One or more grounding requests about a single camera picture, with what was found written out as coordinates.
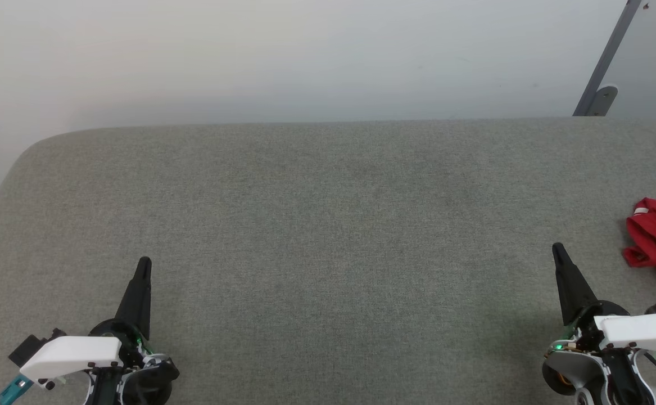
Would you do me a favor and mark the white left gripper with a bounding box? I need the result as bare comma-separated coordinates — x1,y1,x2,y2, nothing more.
19,257,181,405

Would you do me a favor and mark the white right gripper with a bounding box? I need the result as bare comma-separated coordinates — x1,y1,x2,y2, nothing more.
541,243,656,405

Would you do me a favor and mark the teal left camera plug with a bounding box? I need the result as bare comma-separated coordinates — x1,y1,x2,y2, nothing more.
0,374,33,405

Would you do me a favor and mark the grey metal pole with bracket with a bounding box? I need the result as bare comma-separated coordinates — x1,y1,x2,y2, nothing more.
572,0,643,117

